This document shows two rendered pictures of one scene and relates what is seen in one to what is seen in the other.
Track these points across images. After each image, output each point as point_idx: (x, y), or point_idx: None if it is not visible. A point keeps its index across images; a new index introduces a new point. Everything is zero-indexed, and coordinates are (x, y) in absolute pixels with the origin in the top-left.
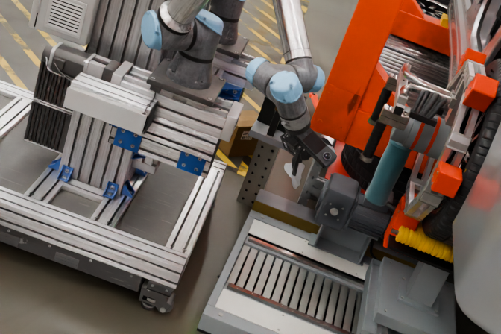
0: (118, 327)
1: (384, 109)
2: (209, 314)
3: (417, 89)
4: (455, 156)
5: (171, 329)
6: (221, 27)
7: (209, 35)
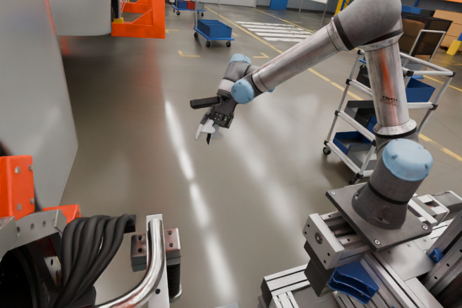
0: (269, 271)
1: (176, 228)
2: (233, 304)
3: (126, 292)
4: (41, 242)
5: (247, 296)
6: (387, 154)
7: (381, 155)
